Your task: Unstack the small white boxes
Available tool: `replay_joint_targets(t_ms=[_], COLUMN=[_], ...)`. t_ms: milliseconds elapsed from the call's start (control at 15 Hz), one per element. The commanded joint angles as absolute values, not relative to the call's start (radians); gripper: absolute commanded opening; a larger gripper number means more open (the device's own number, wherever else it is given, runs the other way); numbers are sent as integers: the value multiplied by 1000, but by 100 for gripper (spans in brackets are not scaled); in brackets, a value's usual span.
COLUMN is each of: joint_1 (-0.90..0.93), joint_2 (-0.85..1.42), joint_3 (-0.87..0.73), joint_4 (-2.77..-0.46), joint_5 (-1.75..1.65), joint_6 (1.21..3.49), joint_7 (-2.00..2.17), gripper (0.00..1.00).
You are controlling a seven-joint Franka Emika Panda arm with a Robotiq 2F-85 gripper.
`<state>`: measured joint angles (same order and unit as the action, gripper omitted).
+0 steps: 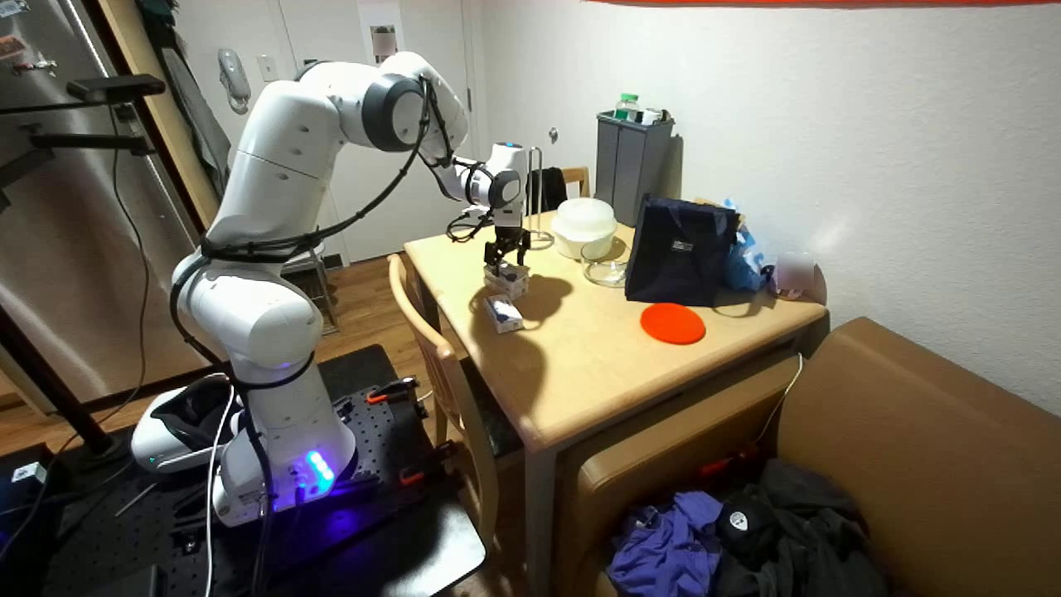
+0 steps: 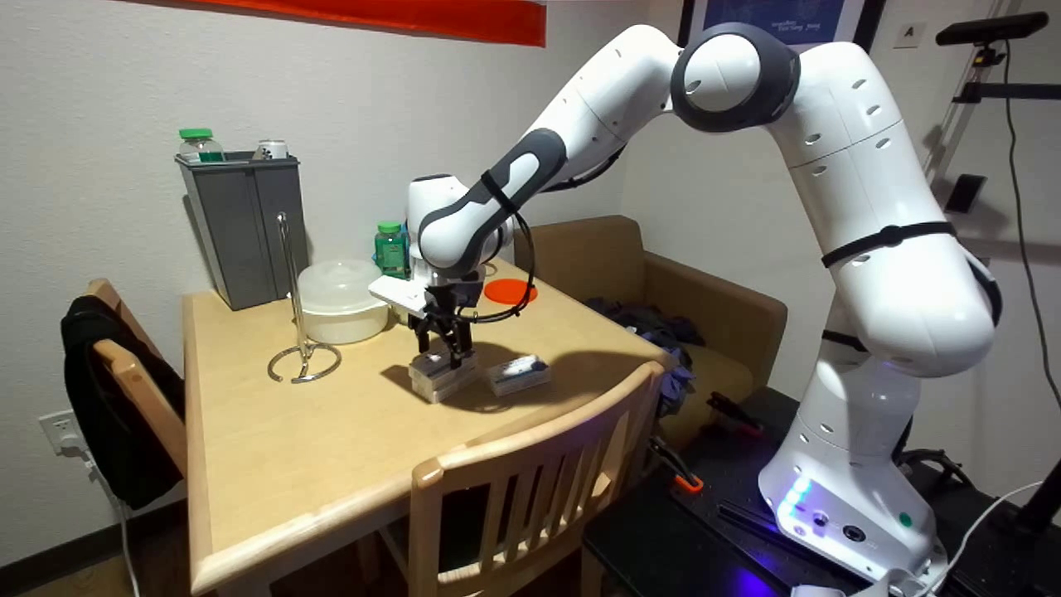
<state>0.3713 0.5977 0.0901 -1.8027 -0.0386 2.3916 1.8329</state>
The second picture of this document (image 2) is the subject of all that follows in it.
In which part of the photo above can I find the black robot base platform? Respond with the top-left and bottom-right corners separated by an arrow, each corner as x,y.
582,393 -> 1061,597

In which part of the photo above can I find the wooden chair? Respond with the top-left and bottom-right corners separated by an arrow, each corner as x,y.
382,362 -> 662,597
91,280 -> 186,472

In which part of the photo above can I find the far wooden chair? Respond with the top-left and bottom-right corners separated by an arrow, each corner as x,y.
91,280 -> 186,472

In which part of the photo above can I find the near wooden chair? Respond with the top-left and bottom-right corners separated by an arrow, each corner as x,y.
382,362 -> 662,597

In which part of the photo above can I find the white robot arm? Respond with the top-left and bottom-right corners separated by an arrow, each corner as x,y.
407,25 -> 1000,595

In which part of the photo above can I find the orange handled clamp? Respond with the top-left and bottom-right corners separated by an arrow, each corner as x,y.
653,439 -> 703,496

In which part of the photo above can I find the red wall banner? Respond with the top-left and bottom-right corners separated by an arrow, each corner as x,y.
142,0 -> 548,46

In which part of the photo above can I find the white test box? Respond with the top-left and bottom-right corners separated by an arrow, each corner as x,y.
407,355 -> 474,401
486,355 -> 552,399

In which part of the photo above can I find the black jacket on chair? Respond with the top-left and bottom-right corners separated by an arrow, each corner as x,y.
61,294 -> 186,509

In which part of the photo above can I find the black camera tripod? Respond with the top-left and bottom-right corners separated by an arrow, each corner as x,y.
926,9 -> 1061,211

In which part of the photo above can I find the green plastic bottle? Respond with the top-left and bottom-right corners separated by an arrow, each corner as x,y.
375,219 -> 410,280

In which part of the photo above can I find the orange round disc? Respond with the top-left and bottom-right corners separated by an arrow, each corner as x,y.
485,280 -> 538,304

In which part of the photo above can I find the clothes pile on armchair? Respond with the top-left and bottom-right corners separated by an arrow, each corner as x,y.
591,300 -> 700,414

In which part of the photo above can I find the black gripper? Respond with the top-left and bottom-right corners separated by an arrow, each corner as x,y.
407,280 -> 481,370

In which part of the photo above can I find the wall power outlet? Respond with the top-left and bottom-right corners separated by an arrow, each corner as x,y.
41,413 -> 82,458

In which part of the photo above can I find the white lidded bowl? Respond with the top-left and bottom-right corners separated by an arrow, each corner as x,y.
294,262 -> 392,344

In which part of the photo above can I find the green capped jar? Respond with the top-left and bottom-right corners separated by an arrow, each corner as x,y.
178,127 -> 223,162

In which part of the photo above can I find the brown armchair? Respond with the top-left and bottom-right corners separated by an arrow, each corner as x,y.
513,216 -> 788,449

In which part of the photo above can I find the framed wall picture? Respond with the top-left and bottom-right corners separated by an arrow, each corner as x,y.
680,0 -> 886,46

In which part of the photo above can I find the wooden table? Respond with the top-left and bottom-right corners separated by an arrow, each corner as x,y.
186,284 -> 659,597

